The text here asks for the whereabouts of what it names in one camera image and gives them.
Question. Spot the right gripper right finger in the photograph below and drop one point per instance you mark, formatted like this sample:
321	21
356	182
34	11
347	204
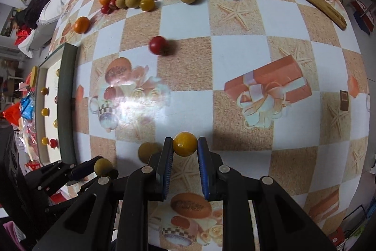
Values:
207	170

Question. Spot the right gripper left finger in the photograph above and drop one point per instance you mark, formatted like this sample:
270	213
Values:
164	169

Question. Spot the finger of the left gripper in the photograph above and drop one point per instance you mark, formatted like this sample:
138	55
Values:
102	180
82	170

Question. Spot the olive green fruit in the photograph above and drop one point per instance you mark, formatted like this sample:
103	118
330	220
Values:
146	150
102	167

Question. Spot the dark olive cherry tomato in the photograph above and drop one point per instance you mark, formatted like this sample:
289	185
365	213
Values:
44	91

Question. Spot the blue snack packet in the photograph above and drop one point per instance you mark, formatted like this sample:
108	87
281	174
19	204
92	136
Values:
27	107

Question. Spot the white rectangular tray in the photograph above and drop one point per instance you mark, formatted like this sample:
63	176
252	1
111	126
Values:
62	58

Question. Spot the plastic jar yellow lid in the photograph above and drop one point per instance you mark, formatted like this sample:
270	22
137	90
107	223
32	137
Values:
33	76

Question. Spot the orange mandarin near tray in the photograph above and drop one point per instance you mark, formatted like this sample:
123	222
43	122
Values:
81	25

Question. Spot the olive yellow cherry tomato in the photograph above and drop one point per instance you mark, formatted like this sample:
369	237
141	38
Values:
147	5

